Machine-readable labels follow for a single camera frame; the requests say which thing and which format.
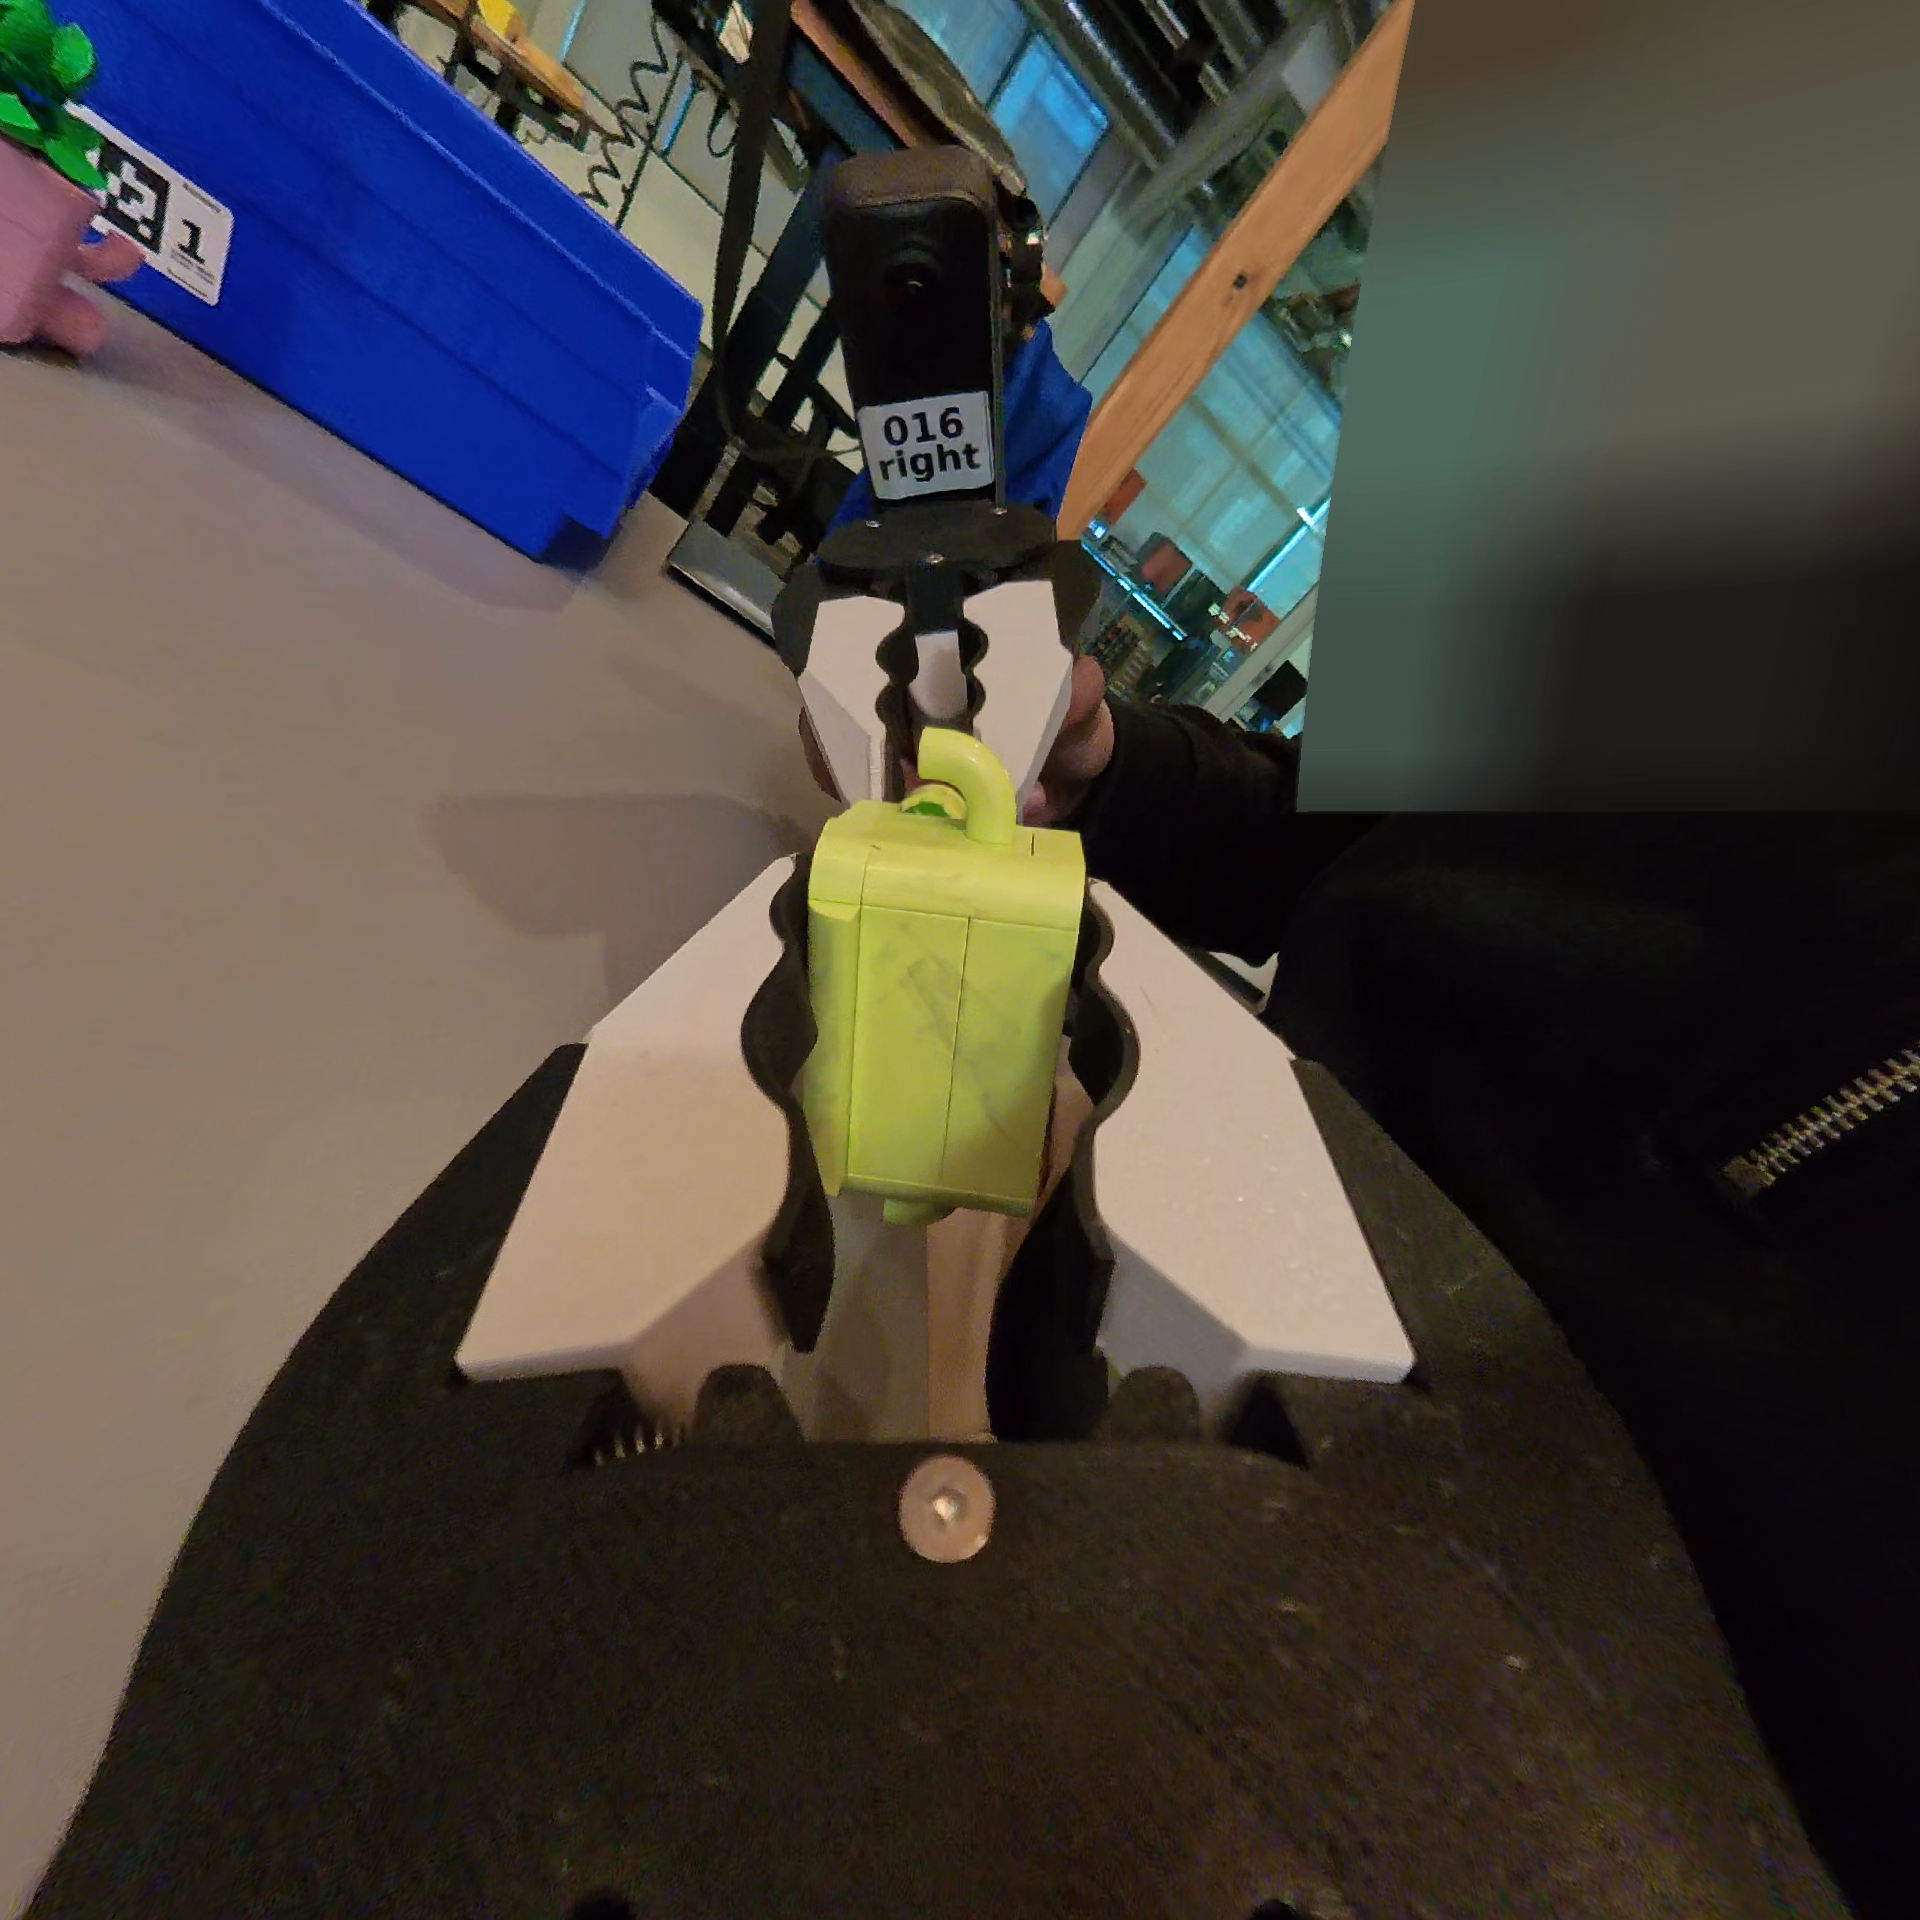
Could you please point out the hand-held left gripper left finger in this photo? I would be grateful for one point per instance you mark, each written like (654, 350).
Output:
(631, 1200)

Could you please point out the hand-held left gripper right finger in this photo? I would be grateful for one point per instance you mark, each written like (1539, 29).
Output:
(1244, 1200)

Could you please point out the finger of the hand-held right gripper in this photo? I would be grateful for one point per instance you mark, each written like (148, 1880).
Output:
(1028, 674)
(840, 674)

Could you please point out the small lime round brick piece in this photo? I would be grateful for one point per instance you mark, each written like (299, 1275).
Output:
(930, 802)

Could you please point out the lime green toy brick figure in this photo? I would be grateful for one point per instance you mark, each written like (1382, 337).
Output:
(930, 1020)

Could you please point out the person's right forearm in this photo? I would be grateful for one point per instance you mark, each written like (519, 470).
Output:
(1200, 825)

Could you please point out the person's right hand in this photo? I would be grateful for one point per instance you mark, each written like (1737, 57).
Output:
(1083, 751)

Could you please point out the blue cloth bag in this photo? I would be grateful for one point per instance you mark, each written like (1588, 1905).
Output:
(1050, 421)

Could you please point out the blue plastic bin white tag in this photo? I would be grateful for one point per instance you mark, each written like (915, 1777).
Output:
(420, 301)

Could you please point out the pink brick pot with plant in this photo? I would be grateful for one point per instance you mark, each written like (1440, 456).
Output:
(38, 255)

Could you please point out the black frame wooden table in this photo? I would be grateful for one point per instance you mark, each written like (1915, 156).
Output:
(915, 45)

